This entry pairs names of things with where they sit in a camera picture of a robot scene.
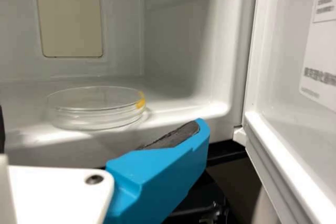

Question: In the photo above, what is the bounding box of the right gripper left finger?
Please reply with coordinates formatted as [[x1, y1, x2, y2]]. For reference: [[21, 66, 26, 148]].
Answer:
[[0, 104, 5, 154]]

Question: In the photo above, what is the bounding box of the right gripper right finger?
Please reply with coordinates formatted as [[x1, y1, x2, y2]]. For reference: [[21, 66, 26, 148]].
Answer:
[[103, 118, 211, 224]]

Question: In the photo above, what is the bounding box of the petri dish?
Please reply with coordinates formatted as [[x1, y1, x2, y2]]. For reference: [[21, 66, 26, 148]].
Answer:
[[46, 85, 152, 132]]

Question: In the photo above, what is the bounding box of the white incubator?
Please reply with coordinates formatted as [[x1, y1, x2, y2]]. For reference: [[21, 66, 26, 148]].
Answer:
[[0, 0, 260, 169]]

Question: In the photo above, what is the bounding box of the incubator door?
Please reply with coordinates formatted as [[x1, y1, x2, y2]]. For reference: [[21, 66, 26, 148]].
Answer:
[[232, 0, 336, 224]]

